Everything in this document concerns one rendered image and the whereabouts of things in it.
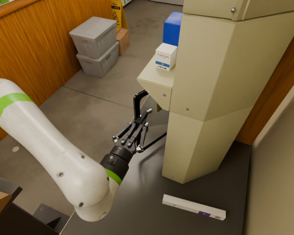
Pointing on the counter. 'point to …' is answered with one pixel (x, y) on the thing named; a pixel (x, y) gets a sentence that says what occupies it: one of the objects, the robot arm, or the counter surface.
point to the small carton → (165, 56)
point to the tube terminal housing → (219, 85)
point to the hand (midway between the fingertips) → (142, 119)
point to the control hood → (157, 83)
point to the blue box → (172, 29)
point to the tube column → (240, 8)
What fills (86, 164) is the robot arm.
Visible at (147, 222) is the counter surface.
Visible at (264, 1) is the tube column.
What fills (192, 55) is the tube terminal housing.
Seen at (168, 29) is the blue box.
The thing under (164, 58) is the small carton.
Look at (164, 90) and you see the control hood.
